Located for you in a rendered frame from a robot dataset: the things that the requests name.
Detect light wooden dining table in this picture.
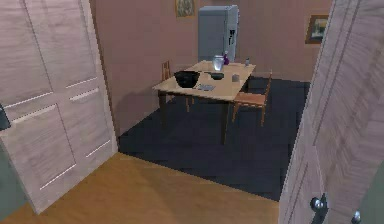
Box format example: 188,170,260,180
152,59,257,146

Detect pale wooden panel door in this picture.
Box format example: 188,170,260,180
278,0,384,224
0,0,119,215

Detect silver round door knob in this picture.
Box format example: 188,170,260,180
350,209,362,224
309,194,329,224

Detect small black pan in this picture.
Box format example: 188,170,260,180
204,71,225,81

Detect framed picture with brown frame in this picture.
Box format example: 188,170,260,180
304,14,330,45

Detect clear glass jar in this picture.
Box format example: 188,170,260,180
212,54,225,72

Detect framed picture with gold frame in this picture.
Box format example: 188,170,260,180
175,0,196,19

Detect black bowl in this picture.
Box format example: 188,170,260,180
173,70,202,89

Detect grey fridge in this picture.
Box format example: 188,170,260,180
197,4,240,63

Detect brown wooden chair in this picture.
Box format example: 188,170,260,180
231,69,273,127
161,60,195,113

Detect grey flat tablet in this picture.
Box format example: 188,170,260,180
195,83,217,92

